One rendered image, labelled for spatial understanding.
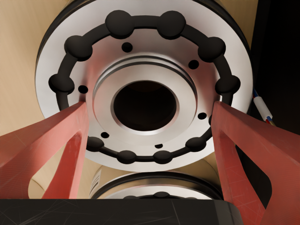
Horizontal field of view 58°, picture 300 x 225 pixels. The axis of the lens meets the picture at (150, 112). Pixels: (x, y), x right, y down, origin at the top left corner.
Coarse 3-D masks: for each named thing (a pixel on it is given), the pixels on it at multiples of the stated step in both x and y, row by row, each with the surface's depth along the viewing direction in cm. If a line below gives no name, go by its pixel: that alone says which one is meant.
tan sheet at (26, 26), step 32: (0, 0) 13; (32, 0) 13; (64, 0) 13; (224, 0) 13; (256, 0) 13; (0, 32) 14; (32, 32) 14; (0, 64) 15; (32, 64) 15; (0, 96) 16; (32, 96) 16; (0, 128) 18
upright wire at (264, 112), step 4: (256, 92) 13; (256, 96) 13; (256, 100) 13; (260, 100) 13; (256, 104) 13; (260, 104) 12; (264, 104) 12; (260, 108) 12; (264, 108) 12; (260, 112) 12; (264, 112) 12; (268, 112) 12; (264, 116) 12; (268, 116) 12; (264, 120) 12; (268, 120) 12; (272, 124) 11
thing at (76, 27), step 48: (96, 0) 10; (144, 0) 10; (192, 0) 10; (48, 48) 11; (96, 48) 11; (144, 48) 11; (192, 48) 11; (240, 48) 11; (48, 96) 12; (240, 96) 13; (96, 144) 15; (192, 144) 15
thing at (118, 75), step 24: (120, 72) 11; (144, 72) 11; (168, 72) 11; (96, 96) 12; (192, 96) 12; (96, 120) 13; (120, 120) 13; (168, 120) 13; (192, 120) 13; (144, 144) 14
